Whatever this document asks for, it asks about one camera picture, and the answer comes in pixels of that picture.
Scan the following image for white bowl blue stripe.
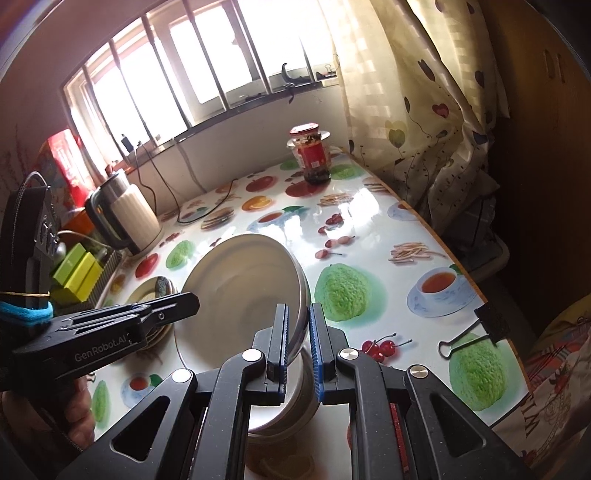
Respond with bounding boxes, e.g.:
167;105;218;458
247;257;321;437

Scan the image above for person's left hand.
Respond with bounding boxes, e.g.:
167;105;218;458
1;377;95;450

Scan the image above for patterned storage basket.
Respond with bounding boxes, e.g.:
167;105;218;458
54;251;122;317

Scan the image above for green box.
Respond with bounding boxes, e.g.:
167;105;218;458
52;243;86;286

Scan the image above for beige plate lower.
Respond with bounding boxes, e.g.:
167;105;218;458
140;324;172;351

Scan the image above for fruit print tablecloth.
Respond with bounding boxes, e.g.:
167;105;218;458
89;151;532;480

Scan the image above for beige plate with brown motif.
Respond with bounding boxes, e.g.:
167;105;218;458
126;276;176;304

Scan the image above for orange box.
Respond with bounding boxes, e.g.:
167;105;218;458
58;208;95;238

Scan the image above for white black electric kettle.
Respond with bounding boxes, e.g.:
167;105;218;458
84;170;162;256

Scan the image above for black binder clip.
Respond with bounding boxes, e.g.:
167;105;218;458
438;302;510;360

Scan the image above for red box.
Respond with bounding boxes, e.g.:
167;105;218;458
34;129;95;211

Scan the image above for red label glass jar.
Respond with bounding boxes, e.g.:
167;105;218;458
290;123;331;185

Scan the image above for black object on windowsill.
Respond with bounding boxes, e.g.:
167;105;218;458
280;63;317;104

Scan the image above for heart pattern curtain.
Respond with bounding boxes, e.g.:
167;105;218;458
321;1;508;233

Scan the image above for black kettle power cable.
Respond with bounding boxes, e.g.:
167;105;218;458
133;138;238;226

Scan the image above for window metal frame bars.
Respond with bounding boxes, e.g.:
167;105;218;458
63;1;335;173

